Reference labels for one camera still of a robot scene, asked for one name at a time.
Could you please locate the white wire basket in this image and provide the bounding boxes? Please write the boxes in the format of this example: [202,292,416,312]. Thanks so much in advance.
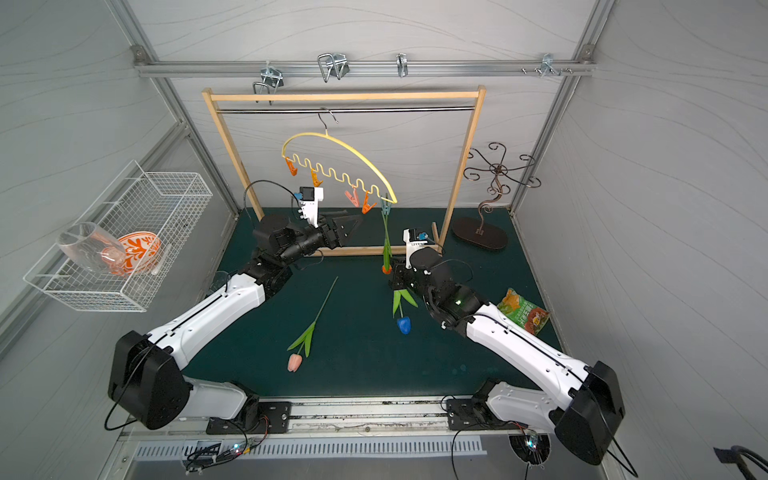
[24,161,212,312]

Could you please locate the teal clothespin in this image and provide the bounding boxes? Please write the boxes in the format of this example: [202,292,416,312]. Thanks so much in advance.
[381,201,392,218]

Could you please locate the orange clothespin end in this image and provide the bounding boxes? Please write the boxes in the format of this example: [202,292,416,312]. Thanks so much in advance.
[284,157,298,176]

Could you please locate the clear glass pitcher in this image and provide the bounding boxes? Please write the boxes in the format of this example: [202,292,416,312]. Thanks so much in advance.
[56,222,123,274]

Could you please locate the yellow clip hanger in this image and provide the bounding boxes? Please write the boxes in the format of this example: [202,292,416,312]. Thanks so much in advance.
[276,109,401,205]

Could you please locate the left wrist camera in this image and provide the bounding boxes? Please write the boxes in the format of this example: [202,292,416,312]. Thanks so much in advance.
[295,186,324,227]

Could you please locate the wooden clothes rack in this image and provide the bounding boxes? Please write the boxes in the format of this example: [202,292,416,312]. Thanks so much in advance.
[201,85,488,258]

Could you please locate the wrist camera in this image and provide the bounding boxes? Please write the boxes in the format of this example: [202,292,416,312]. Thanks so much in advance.
[403,229,429,269]
[295,186,324,227]

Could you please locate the green table mat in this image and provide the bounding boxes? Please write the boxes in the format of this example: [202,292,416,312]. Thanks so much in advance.
[183,209,544,397]

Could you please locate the dark metal jewelry stand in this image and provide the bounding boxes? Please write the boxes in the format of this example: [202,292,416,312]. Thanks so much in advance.
[451,142,542,251]

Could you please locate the pink clothespin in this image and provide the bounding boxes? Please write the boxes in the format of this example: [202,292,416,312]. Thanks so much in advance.
[345,188,360,208]

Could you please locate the orange white patterned bowl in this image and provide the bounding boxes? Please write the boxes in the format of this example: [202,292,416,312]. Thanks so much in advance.
[101,231,162,277]

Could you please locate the aluminium top rail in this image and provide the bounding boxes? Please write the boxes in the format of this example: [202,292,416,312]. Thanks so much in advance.
[130,45,596,80]

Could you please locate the metal hook left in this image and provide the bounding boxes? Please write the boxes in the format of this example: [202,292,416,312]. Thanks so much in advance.
[252,62,284,95]

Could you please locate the orange clothespin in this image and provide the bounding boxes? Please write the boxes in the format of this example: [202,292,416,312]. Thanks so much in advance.
[361,193,377,214]
[310,170,323,188]

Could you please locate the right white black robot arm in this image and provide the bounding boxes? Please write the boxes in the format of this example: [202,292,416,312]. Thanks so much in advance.
[390,246,625,465]

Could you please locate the orange artificial tulip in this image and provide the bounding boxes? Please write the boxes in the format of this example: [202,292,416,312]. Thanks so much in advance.
[381,212,392,275]

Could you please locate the green snack bag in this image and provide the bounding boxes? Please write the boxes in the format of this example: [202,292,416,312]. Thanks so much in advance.
[497,288,550,336]

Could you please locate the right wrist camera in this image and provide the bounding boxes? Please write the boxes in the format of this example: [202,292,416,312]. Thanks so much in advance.
[403,229,429,269]

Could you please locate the clear drinking glass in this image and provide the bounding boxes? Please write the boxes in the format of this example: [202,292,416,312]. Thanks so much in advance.
[209,270,231,294]

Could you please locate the metal bracket right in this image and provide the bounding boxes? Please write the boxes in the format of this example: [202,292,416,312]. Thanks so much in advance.
[520,54,573,78]

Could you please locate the metal hook middle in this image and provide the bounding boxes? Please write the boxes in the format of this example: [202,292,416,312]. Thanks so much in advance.
[317,53,350,83]

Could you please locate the blue artificial tulip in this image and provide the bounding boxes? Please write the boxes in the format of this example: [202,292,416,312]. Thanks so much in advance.
[392,289,418,335]

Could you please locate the pink artificial tulip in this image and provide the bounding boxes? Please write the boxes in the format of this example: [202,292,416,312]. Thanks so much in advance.
[287,277,338,373]

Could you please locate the metal hook small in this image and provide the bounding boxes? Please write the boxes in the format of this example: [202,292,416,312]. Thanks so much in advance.
[396,53,408,78]

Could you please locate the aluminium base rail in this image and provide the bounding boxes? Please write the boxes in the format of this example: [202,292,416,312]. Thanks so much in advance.
[116,394,607,436]

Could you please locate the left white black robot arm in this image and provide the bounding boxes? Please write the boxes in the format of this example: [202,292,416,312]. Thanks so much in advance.
[107,212,363,432]

